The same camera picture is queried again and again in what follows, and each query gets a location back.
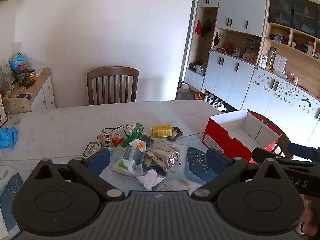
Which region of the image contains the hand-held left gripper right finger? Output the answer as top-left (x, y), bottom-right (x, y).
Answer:
top-left (191, 148), bottom-right (288, 201)

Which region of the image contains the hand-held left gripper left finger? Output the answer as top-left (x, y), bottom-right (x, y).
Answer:
top-left (32, 147), bottom-right (125, 201)

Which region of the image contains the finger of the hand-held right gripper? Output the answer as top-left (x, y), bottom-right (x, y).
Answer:
top-left (252, 147), bottom-right (295, 165)
top-left (287, 142), bottom-right (320, 159)

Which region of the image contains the grey oval case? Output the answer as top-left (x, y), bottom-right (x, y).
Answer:
top-left (82, 142), bottom-right (102, 158)

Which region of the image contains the big-eyed doll keychain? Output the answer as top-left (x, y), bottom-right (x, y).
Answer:
top-left (97, 126), bottom-right (125, 147)

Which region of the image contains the red cardboard box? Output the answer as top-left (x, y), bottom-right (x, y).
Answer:
top-left (202, 109), bottom-right (282, 163)

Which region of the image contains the white plastic bag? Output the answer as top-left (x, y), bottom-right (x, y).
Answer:
top-left (112, 140), bottom-right (147, 177)
top-left (137, 169), bottom-right (165, 190)

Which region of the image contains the green printed packet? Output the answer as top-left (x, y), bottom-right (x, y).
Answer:
top-left (121, 122), bottom-right (145, 150)

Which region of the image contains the brown bead bracelet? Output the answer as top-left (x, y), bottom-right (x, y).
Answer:
top-left (170, 127), bottom-right (183, 142)

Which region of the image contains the dark grey packet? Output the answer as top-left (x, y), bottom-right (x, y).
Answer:
top-left (140, 134), bottom-right (154, 147)

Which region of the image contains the silver foil packet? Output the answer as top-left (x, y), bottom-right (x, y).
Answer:
top-left (146, 146), bottom-right (181, 172)

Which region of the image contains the small yellow box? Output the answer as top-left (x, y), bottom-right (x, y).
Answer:
top-left (151, 124), bottom-right (173, 138)

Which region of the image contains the person's right hand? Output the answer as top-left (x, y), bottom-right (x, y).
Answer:
top-left (301, 197), bottom-right (320, 235)

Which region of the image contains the brown wooden chair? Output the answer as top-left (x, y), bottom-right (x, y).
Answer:
top-left (87, 67), bottom-right (139, 105)
top-left (250, 112), bottom-right (292, 159)

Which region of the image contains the row of shoes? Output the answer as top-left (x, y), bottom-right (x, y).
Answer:
top-left (204, 94), bottom-right (227, 112)

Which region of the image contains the white sideboard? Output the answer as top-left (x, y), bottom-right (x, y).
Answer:
top-left (10, 68), bottom-right (56, 112)

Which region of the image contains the grey plastic bag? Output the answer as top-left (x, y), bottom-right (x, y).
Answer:
top-left (195, 64), bottom-right (208, 76)

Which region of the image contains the blue glove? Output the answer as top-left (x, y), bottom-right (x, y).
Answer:
top-left (0, 127), bottom-right (19, 151)

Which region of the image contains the clear drinking glass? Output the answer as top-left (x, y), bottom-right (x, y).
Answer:
top-left (6, 104), bottom-right (21, 125)

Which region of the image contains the blue fish-print placemat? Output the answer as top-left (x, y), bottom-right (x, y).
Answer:
top-left (0, 165), bottom-right (24, 232)

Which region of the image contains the wooden holder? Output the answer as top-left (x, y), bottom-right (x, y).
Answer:
top-left (2, 96), bottom-right (32, 113)

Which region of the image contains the clear plastic bag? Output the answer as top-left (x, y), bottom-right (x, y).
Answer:
top-left (25, 57), bottom-right (41, 73)

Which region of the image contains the clear plastic package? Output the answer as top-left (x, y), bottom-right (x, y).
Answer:
top-left (0, 59), bottom-right (13, 98)

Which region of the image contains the blue globe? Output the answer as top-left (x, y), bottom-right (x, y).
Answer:
top-left (10, 53), bottom-right (27, 71)

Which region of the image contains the black hanging bag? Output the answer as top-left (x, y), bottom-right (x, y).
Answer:
top-left (201, 20), bottom-right (213, 38)

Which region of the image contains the white wall cabinet unit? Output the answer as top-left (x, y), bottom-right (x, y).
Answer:
top-left (184, 0), bottom-right (320, 128)

